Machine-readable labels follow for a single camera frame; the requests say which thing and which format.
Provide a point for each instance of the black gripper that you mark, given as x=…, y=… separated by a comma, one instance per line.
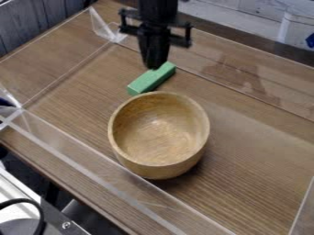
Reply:
x=158, y=27

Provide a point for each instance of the green rectangular block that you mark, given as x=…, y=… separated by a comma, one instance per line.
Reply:
x=150, y=80

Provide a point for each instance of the brown wooden bowl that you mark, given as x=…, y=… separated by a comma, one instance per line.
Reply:
x=158, y=132

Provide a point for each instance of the white container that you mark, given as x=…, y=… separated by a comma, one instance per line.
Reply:
x=297, y=29

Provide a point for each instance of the clear acrylic corner bracket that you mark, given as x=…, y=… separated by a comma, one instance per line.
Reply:
x=107, y=31

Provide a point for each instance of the clear acrylic front wall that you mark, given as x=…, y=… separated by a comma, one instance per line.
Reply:
x=56, y=131

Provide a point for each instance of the grey metal bracket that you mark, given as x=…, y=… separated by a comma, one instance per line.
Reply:
x=58, y=223

